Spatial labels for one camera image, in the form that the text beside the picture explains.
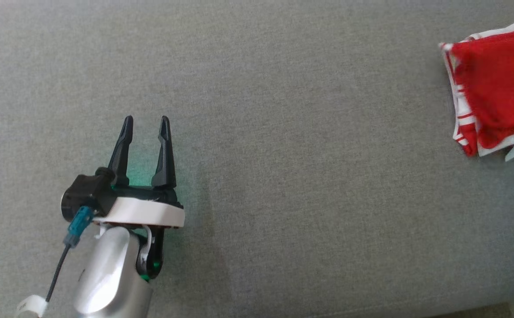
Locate black cable with teal connector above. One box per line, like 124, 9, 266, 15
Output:
45, 206, 95, 305

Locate yellow and grey sofa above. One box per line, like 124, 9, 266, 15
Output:
0, 0, 514, 318

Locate red shorts with white waistband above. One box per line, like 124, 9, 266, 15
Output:
438, 18, 514, 162

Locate white cable tag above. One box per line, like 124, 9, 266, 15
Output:
15, 295, 49, 318

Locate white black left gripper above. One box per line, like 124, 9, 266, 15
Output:
92, 116, 185, 229

